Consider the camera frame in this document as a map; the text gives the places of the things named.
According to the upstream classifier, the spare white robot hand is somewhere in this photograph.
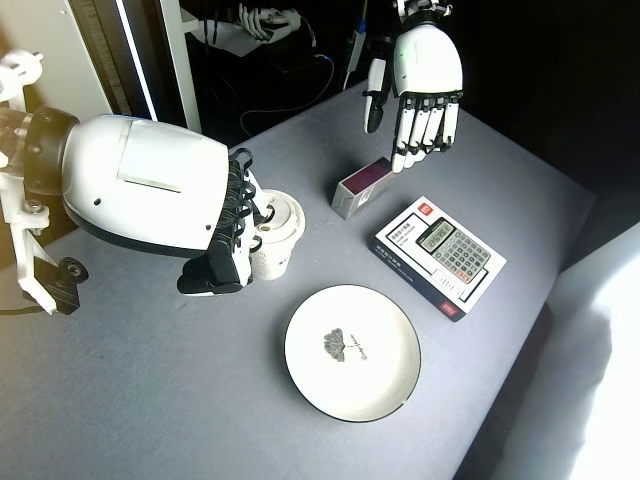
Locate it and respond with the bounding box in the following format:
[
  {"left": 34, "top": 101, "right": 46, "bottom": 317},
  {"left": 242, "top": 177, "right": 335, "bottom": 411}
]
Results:
[{"left": 237, "top": 3, "right": 304, "bottom": 45}]

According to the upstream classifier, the grey table cloth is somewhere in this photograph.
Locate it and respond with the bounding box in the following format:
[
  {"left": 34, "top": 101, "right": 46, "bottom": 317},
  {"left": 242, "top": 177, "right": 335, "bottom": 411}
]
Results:
[{"left": 0, "top": 82, "right": 599, "bottom": 480}]

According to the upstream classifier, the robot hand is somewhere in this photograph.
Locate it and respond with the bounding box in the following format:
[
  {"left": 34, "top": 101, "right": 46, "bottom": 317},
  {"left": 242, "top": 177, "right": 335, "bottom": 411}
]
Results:
[
  {"left": 362, "top": 19, "right": 465, "bottom": 174},
  {"left": 59, "top": 113, "right": 276, "bottom": 299}
]

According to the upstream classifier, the white paper cup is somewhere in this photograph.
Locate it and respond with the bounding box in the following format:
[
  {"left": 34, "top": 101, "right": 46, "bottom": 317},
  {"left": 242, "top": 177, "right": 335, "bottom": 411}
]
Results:
[{"left": 249, "top": 189, "right": 307, "bottom": 282}]

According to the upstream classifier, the white robot shell piece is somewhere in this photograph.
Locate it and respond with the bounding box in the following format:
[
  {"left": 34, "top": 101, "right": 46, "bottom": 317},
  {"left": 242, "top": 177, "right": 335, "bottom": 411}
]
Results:
[{"left": 192, "top": 18, "right": 266, "bottom": 59}]

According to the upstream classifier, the white cabinet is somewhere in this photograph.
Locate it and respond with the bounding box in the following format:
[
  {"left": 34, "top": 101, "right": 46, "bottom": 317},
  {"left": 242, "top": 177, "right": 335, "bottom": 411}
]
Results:
[{"left": 0, "top": 0, "right": 202, "bottom": 135}]

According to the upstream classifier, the black cable with blue plug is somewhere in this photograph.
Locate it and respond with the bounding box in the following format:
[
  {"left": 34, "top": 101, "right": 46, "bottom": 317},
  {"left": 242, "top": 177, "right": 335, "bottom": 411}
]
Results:
[{"left": 239, "top": 52, "right": 336, "bottom": 139}]

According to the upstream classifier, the white plate black rim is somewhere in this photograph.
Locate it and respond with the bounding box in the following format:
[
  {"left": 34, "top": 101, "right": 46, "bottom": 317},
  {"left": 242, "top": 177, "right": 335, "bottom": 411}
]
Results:
[{"left": 283, "top": 284, "right": 422, "bottom": 424}]

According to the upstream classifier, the white calculator box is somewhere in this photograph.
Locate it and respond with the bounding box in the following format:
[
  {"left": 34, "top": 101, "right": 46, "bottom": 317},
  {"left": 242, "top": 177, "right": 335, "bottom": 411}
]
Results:
[{"left": 369, "top": 195, "right": 508, "bottom": 322}]

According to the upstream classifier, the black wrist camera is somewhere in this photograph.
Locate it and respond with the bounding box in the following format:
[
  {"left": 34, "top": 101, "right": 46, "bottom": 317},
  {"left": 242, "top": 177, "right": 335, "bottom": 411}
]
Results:
[{"left": 34, "top": 257, "right": 90, "bottom": 316}]

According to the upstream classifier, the maroon and white cardboard box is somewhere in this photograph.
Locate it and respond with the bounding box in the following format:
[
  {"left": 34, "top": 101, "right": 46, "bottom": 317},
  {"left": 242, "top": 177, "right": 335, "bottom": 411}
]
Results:
[{"left": 330, "top": 157, "right": 402, "bottom": 220}]

